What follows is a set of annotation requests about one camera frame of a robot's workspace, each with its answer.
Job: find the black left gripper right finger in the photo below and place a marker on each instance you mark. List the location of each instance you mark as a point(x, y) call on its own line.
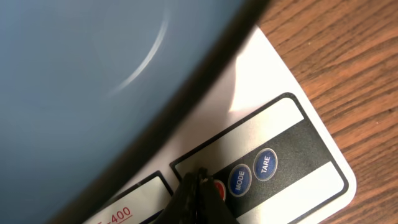
point(210, 206)

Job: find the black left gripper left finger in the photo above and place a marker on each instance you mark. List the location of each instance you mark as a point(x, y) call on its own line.
point(182, 207)

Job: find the white digital kitchen scale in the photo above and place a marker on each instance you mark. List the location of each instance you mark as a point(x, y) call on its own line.
point(259, 137)

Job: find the blue plastic bowl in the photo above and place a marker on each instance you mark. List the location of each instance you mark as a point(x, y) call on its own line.
point(91, 89)

